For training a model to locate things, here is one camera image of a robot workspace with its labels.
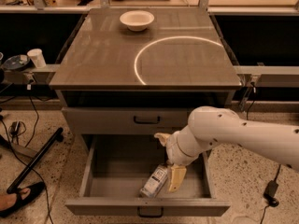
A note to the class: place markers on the black slipper foot near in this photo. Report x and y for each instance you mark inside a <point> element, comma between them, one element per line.
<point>10,203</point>

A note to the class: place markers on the black tripod leg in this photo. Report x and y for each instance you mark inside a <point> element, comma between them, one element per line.
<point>28,167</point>

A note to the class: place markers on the small black floor device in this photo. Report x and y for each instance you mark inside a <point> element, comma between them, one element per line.
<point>14,128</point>

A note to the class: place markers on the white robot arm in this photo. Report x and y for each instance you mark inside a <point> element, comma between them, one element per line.
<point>208,127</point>

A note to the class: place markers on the white paper cup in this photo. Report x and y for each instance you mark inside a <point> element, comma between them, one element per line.
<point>37,58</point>

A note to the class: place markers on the open middle drawer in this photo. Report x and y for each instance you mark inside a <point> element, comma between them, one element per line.
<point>117,168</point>

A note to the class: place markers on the black power adapter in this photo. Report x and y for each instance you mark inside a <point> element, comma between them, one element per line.
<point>269,193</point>

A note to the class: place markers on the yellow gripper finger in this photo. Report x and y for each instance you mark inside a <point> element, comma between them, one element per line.
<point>176,174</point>
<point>163,138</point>

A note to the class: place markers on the dark blue plate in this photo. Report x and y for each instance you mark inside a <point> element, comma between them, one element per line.
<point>16,63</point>

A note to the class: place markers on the grey drawer cabinet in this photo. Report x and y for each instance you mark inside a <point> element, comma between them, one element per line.
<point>178,62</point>

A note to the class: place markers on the closed upper drawer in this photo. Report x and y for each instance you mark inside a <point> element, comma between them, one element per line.
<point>104,120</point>

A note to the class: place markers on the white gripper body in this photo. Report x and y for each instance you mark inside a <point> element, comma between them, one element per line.
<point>173,146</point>

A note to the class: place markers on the white ceramic bowl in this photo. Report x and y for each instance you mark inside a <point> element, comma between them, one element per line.
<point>137,20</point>

